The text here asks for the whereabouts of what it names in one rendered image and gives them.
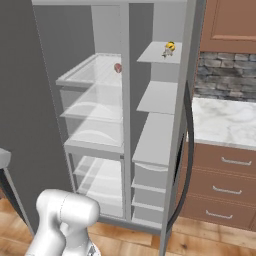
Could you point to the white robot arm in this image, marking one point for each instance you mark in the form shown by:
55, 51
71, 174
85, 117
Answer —
66, 213

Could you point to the grey side-by-side fridge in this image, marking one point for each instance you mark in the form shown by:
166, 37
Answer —
126, 100

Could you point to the grey fridge shelf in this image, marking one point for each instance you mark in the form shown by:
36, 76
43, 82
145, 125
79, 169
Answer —
158, 98
155, 143
155, 53

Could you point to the clear freezer drawer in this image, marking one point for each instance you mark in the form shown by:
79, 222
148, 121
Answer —
93, 103
96, 133

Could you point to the clear glass freezer shelf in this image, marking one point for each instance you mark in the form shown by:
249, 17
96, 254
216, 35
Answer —
88, 71
103, 196
100, 168

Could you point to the grey right fridge door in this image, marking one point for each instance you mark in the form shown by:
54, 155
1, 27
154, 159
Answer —
180, 133

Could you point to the grey fridge door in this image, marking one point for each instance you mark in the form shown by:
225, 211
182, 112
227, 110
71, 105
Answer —
26, 100
180, 133

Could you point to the yellow black fish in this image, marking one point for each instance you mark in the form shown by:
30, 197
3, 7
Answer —
170, 46

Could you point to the grey left fridge door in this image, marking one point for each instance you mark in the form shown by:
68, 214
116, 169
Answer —
26, 100

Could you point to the red round food piece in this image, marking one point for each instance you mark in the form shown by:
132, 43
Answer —
117, 68

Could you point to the brown drawer front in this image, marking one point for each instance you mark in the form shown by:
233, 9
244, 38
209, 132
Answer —
196, 213
203, 188
213, 160

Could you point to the brown wall cupboard door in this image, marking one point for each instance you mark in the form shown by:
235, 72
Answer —
230, 23

